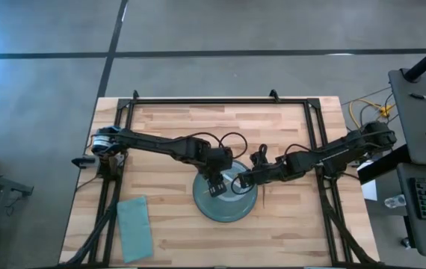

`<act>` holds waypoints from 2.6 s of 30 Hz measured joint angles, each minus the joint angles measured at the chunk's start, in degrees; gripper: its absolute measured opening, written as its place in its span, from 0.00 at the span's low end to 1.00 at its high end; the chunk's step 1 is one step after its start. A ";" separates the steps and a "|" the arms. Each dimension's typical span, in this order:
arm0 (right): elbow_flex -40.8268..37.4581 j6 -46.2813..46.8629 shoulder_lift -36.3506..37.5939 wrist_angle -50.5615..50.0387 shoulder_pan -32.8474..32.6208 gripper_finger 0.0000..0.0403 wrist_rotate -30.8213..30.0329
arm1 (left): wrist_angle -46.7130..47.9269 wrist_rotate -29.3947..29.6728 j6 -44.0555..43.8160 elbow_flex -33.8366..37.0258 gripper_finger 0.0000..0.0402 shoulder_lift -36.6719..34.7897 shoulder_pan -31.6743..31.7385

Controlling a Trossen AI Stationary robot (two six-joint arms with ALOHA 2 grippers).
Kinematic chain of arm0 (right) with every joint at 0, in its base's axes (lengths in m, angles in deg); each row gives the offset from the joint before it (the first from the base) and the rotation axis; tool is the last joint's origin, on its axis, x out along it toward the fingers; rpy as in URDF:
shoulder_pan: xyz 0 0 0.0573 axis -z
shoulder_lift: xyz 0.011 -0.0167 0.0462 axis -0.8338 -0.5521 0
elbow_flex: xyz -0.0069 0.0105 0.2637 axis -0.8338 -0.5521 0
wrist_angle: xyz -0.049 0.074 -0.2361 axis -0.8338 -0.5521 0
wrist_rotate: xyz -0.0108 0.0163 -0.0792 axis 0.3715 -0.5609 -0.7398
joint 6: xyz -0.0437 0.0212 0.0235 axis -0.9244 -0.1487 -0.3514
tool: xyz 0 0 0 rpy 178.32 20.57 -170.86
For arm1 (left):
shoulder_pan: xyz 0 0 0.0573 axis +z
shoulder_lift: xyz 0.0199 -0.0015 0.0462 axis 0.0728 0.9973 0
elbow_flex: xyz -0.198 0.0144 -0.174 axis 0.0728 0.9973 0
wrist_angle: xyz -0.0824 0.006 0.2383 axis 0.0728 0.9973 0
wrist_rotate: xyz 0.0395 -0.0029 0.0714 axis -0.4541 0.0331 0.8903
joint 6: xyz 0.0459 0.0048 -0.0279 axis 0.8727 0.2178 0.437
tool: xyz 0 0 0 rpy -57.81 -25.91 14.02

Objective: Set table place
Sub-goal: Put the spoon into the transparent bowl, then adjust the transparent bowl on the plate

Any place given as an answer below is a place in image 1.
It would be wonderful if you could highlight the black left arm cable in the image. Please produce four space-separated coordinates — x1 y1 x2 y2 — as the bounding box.
175 131 249 160

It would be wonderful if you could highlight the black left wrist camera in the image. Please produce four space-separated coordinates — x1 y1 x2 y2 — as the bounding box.
212 146 235 167

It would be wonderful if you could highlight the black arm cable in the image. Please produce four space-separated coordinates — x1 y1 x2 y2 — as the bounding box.
175 131 249 160
283 143 313 160

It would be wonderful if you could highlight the clear plastic bottle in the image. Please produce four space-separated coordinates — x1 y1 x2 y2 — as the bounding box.
383 194 408 210

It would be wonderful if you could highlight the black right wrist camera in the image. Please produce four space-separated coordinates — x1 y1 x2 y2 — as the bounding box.
250 143 271 167

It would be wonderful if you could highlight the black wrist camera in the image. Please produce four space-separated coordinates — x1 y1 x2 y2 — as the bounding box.
212 146 235 167
250 143 271 167

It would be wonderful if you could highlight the gray side desk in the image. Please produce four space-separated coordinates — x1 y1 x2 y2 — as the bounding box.
387 68 426 167

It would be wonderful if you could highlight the round ceramic plate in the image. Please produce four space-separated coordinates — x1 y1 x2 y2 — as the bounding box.
192 159 259 224

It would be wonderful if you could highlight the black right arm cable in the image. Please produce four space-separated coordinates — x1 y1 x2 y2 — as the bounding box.
283 143 313 160

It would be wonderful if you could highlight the black metal table frame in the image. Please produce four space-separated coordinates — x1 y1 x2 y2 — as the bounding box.
62 97 381 268

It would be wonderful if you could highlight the yellow cable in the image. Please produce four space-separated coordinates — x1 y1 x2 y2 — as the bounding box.
348 97 398 130

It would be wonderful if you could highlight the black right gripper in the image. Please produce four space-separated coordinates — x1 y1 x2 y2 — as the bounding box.
239 160 288 188

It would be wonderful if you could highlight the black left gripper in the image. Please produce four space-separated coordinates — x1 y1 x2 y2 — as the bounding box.
200 163 233 199

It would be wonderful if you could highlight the teal cloth napkin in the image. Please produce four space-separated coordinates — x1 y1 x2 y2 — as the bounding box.
116 195 155 265

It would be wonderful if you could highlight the small black table-edge camera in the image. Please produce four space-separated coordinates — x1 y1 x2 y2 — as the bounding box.
71 155 98 170

